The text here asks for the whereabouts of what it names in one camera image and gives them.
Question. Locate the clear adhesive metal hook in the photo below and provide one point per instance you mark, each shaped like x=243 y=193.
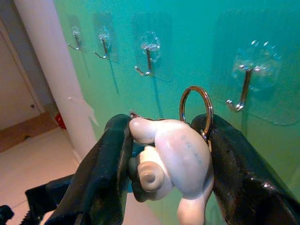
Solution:
x=104 y=45
x=76 y=39
x=148 y=61
x=246 y=86

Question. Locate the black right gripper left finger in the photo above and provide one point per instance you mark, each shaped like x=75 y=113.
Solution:
x=100 y=175

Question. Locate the clear tape strip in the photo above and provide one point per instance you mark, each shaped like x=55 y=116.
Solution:
x=86 y=110

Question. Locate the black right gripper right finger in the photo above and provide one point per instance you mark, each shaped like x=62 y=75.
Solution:
x=239 y=182

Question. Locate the keyring with pink figurine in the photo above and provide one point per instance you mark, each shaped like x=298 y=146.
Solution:
x=182 y=159

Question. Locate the green wall board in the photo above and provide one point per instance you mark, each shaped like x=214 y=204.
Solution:
x=187 y=35

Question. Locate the small red object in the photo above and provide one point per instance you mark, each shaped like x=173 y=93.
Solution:
x=60 y=120

